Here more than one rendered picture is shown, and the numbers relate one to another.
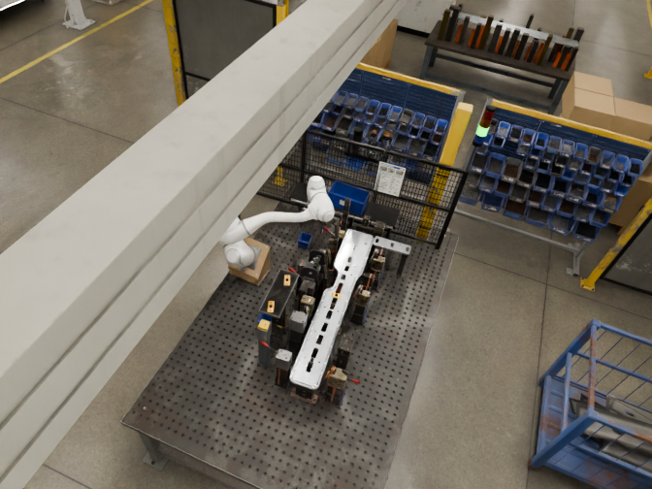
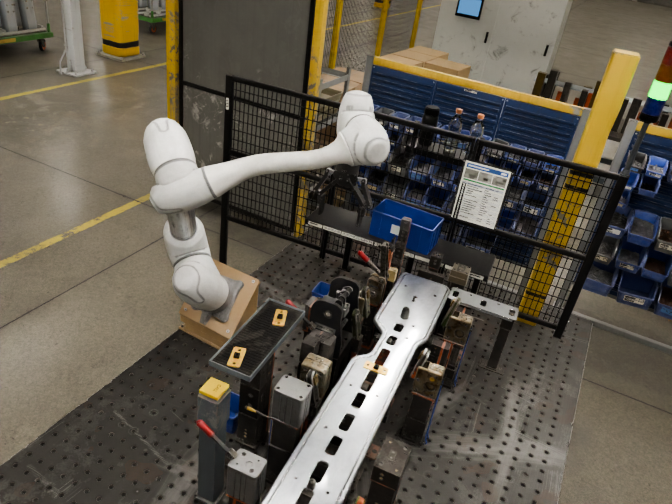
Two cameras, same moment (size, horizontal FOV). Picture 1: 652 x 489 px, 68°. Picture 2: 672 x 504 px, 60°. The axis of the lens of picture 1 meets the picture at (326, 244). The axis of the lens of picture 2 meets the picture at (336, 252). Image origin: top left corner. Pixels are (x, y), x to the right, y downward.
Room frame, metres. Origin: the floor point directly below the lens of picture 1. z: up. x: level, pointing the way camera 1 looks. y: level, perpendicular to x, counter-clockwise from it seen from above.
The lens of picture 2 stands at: (0.48, -0.08, 2.33)
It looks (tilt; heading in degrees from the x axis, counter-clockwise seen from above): 31 degrees down; 6
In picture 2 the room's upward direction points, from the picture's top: 9 degrees clockwise
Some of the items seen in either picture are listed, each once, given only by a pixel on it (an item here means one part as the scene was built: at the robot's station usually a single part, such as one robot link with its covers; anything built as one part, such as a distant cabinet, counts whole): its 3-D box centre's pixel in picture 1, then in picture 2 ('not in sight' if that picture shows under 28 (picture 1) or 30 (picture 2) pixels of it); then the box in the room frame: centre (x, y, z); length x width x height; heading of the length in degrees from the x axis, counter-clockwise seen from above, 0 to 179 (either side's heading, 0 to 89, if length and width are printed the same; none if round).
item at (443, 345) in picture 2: (366, 287); (433, 372); (2.25, -0.34, 0.84); 0.11 x 0.08 x 0.29; 78
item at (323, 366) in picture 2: (307, 315); (311, 404); (1.89, 0.07, 0.89); 0.13 x 0.11 x 0.38; 78
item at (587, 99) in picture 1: (600, 155); not in sight; (4.68, -2.92, 0.67); 1.20 x 0.80 x 1.35; 76
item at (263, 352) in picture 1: (264, 344); (212, 446); (1.61, 0.31, 0.92); 0.08 x 0.08 x 0.44; 78
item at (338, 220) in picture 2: (344, 205); (399, 239); (2.94, -0.11, 1.01); 0.90 x 0.22 x 0.03; 78
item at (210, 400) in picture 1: (321, 311); (342, 414); (2.09, -0.03, 0.68); 2.56 x 1.61 x 0.04; 164
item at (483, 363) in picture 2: (402, 262); (500, 341); (2.54, -0.62, 0.84); 0.11 x 0.06 x 0.29; 78
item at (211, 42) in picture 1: (229, 89); (240, 105); (4.48, 1.21, 1.00); 1.34 x 0.14 x 2.00; 74
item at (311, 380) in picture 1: (336, 298); (376, 373); (2.00, -0.12, 1.00); 1.38 x 0.22 x 0.02; 168
